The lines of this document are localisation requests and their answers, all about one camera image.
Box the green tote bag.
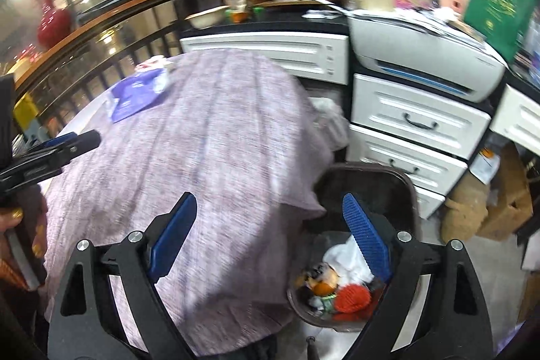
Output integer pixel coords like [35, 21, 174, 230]
[463, 0, 538, 63]

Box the dark brown trash bin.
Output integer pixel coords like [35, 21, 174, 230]
[287, 163, 419, 332]

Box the brown paper sack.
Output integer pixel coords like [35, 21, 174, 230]
[440, 171, 490, 243]

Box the left hand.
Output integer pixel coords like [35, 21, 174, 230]
[1, 185, 47, 292]

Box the purple grey tablecloth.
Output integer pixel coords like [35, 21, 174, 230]
[41, 48, 333, 356]

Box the red vase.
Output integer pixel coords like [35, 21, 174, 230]
[36, 0, 72, 50]

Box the white long drawer left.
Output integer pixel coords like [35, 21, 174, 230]
[180, 31, 349, 86]

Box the purple plastic package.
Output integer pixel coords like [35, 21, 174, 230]
[105, 67, 170, 123]

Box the red white plastic bag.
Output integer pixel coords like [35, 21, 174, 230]
[135, 55, 176, 72]

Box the wooden railing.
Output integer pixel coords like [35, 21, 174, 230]
[12, 0, 221, 134]

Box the white face mask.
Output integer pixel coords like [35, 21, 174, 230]
[323, 236, 374, 287]

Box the cardboard box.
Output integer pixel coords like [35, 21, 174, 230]
[477, 142, 533, 241]

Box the white drawer cabinet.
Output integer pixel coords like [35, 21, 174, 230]
[347, 74, 491, 219]

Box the white printer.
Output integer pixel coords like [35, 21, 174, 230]
[347, 10, 508, 102]

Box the white drawer right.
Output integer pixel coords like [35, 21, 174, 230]
[490, 85, 540, 155]

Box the orange mandarin peel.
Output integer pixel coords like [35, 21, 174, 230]
[308, 279, 338, 297]

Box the cream bowl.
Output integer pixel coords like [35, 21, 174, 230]
[186, 5, 228, 29]

